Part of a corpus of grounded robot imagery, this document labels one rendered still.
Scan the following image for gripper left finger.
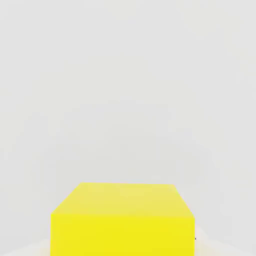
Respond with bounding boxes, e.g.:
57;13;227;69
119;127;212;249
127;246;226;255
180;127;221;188
5;238;52;256

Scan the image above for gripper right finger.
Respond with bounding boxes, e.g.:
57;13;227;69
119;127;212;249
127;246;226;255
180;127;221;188
194;225;249;256

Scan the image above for small yellow cube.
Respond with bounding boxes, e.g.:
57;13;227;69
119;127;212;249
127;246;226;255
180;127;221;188
50;181;196;256

